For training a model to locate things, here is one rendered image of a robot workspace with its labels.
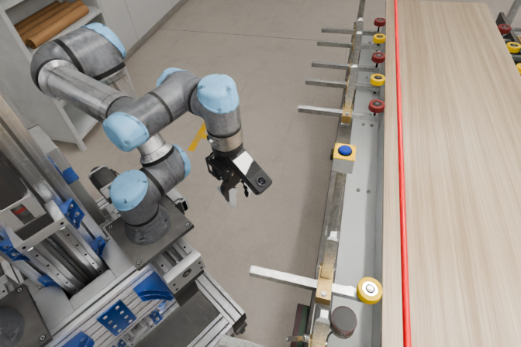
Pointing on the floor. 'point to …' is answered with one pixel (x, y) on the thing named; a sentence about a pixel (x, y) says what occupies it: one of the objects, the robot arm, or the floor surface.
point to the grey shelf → (20, 12)
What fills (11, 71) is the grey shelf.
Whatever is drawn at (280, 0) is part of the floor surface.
